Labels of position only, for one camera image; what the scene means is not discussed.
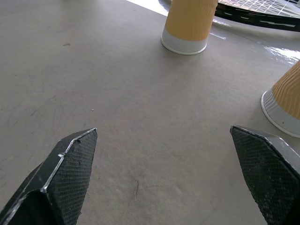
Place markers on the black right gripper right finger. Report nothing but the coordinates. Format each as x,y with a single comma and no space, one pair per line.
269,173

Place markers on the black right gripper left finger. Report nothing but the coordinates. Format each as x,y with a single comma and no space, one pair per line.
63,178

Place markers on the orange ribbed paper cup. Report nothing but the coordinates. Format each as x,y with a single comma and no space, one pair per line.
284,100
189,23

